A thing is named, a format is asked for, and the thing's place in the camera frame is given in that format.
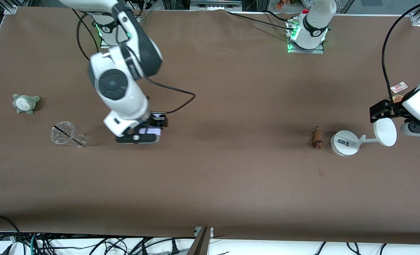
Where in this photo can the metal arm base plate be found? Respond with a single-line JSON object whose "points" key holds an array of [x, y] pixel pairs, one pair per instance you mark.
{"points": [[319, 51], [133, 44]]}

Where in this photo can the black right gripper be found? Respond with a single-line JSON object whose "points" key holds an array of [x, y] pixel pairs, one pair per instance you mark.
{"points": [[159, 121]]}

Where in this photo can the grey metal device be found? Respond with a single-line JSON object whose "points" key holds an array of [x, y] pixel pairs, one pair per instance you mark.
{"points": [[215, 3]]}

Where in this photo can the brown wooden beam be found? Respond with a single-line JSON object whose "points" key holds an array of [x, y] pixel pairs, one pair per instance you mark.
{"points": [[200, 244]]}

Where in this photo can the brown table cover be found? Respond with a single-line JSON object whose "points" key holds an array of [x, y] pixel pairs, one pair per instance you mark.
{"points": [[231, 184]]}

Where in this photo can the brown lion statue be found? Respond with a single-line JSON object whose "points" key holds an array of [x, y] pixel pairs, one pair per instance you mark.
{"points": [[316, 139]]}

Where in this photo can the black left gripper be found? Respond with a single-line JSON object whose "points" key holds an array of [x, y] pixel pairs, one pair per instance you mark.
{"points": [[394, 110]]}

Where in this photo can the black power plug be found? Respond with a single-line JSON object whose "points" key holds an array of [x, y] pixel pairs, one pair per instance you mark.
{"points": [[174, 248]]}

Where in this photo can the white round desk stand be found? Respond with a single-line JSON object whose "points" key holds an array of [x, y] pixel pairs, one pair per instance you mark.
{"points": [[344, 143]]}

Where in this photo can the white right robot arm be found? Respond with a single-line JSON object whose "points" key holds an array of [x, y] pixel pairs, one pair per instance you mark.
{"points": [[121, 92]]}

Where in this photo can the black drinking straw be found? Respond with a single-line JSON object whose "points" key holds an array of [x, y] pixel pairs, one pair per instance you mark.
{"points": [[68, 135]]}

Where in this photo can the orange toy figure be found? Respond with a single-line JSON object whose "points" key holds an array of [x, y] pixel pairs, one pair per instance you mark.
{"points": [[280, 4]]}

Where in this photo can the clear plastic cup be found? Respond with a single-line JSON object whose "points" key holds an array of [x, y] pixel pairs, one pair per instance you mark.
{"points": [[61, 140]]}

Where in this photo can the white metal bracket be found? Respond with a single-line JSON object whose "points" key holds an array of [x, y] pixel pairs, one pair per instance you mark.
{"points": [[196, 232]]}

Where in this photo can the grey totoro plush toy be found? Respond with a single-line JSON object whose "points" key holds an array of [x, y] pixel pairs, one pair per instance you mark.
{"points": [[24, 103]]}

